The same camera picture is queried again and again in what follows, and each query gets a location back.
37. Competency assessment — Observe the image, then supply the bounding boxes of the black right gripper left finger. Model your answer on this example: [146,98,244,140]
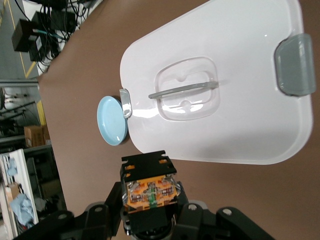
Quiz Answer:
[13,181,126,240]

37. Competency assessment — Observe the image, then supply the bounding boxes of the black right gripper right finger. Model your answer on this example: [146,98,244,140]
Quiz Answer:
[172,181,276,240]

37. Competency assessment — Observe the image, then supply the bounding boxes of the large blue cloth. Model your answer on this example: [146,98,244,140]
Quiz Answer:
[9,194,36,229]

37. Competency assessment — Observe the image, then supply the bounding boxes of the white panel board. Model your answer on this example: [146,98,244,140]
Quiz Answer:
[0,148,40,240]

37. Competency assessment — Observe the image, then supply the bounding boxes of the small blue cloth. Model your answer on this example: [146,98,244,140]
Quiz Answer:
[6,157,19,177]

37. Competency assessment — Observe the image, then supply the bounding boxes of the light blue round plate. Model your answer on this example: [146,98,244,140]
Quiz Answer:
[96,95,130,146]

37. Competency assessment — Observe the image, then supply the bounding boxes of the white lidded storage box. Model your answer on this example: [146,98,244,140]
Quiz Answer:
[119,0,316,166]

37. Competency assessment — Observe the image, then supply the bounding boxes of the brown cardboard box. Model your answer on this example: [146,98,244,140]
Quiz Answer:
[23,124,51,148]

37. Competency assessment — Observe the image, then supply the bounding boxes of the grey metal shelf rack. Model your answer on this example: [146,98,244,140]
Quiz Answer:
[0,79,42,127]

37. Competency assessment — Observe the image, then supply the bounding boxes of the brown table cover mat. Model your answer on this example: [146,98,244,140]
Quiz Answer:
[36,0,320,240]

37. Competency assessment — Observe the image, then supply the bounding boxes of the black power brick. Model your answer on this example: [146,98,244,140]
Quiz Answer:
[11,19,45,62]

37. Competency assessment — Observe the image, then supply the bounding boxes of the tangled black cables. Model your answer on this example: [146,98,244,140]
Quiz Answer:
[32,0,103,75]

